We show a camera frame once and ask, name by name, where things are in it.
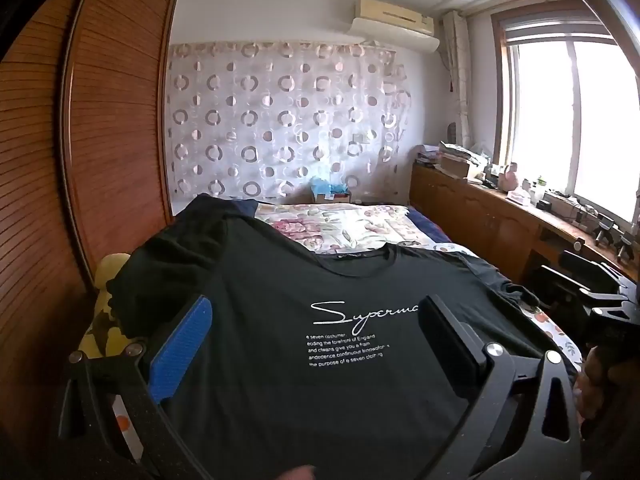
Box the black printed t-shirt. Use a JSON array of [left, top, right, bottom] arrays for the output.
[[106, 195, 557, 480]]

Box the slatted wooden wardrobe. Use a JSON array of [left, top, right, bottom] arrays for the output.
[[0, 0, 181, 431]]

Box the cardboard box with blue bags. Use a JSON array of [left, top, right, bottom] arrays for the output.
[[311, 177, 353, 205]]

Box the window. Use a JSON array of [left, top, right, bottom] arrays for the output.
[[492, 0, 640, 231]]

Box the person's right hand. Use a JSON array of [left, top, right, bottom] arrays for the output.
[[574, 347, 618, 423]]

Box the folded navy dotted clothing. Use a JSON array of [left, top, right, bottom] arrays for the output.
[[227, 199, 261, 218]]

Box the wall air conditioner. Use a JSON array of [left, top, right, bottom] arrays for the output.
[[350, 0, 441, 54]]

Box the floral blanket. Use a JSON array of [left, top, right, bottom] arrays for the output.
[[255, 202, 437, 262]]

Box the white orange-print cloth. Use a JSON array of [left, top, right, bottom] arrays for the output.
[[435, 242, 583, 372]]

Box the stack of papers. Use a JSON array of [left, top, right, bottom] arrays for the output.
[[415, 144, 442, 169]]

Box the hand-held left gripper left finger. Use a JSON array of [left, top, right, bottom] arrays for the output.
[[57, 295, 216, 480]]

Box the long wooden cabinet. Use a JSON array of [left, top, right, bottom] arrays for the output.
[[410, 162, 640, 291]]

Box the navy blue blanket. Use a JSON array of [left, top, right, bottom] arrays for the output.
[[410, 207, 455, 250]]

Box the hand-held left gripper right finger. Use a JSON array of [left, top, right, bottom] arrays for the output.
[[419, 295, 583, 480]]

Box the brown cardboard box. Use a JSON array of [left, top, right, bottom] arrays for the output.
[[440, 156, 472, 179]]

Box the patterned window curtain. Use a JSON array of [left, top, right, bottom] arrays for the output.
[[442, 10, 474, 161]]

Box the sheer circle-pattern curtain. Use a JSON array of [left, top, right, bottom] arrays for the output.
[[167, 40, 414, 206]]

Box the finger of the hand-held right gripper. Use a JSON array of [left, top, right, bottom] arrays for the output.
[[530, 265, 593, 312], [559, 250, 627, 287]]

